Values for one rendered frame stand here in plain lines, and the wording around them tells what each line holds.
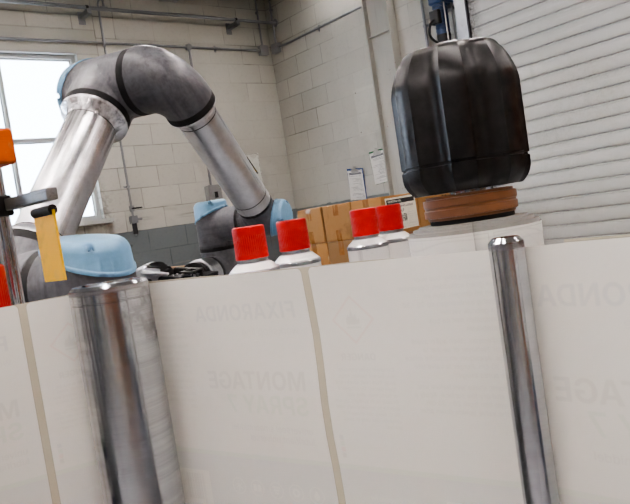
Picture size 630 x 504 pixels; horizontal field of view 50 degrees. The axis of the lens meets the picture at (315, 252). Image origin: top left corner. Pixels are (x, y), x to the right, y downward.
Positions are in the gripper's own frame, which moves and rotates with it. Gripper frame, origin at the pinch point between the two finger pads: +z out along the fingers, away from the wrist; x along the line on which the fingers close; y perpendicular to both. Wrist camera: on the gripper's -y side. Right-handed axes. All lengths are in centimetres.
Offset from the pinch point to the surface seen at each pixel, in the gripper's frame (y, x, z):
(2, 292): 38, -16, 65
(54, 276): 37, -16, 59
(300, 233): 48, -17, 35
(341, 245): -69, 37, -324
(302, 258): 48, -14, 36
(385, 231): 52, -15, 16
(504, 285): 72, -20, 77
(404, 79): 65, -29, 58
